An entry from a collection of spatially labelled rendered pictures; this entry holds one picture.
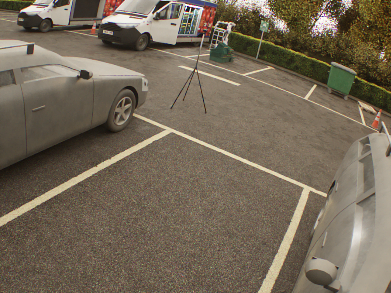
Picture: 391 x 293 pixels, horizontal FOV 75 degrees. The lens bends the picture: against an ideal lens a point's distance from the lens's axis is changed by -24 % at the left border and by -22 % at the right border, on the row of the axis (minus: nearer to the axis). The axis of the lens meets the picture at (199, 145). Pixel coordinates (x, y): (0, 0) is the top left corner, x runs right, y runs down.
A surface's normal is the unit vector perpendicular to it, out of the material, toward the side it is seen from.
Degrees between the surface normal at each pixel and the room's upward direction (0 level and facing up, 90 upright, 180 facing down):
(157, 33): 90
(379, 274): 32
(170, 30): 93
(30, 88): 59
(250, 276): 0
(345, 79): 94
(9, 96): 64
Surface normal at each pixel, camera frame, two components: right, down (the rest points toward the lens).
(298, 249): 0.22, -0.88
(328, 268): 0.21, -0.68
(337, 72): -0.40, 0.38
